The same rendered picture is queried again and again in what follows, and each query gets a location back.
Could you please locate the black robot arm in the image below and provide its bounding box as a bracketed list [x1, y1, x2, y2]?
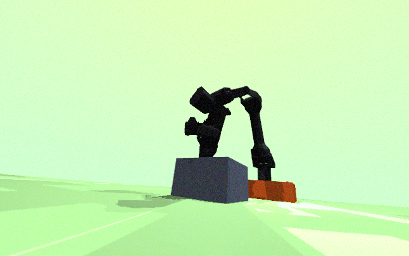
[184, 86, 276, 181]

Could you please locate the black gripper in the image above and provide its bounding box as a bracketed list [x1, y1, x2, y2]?
[196, 117, 224, 157]

